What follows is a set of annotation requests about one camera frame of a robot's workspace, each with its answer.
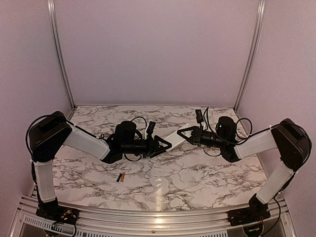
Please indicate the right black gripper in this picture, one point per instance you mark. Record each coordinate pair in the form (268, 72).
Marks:
(196, 136)

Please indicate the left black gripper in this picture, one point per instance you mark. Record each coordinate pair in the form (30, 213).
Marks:
(153, 148)

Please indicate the white remote control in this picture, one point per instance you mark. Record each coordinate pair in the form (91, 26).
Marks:
(176, 139)

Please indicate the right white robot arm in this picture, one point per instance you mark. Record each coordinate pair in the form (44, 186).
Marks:
(291, 141)

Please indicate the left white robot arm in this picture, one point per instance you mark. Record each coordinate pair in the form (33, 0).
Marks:
(47, 134)

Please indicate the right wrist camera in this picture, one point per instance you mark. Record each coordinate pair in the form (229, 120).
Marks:
(199, 116)

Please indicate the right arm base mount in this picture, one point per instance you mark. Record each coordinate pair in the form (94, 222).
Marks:
(245, 216)

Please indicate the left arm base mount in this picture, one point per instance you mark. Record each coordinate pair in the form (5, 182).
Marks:
(60, 214)

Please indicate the right aluminium frame post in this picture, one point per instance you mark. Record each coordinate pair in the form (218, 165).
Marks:
(252, 53)

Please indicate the aluminium frame post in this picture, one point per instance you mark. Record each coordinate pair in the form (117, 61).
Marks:
(58, 50)
(252, 53)

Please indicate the front aluminium rail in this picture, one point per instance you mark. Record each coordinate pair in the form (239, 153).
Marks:
(101, 222)

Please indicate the left aluminium frame post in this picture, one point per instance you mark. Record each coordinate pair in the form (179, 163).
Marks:
(58, 50)

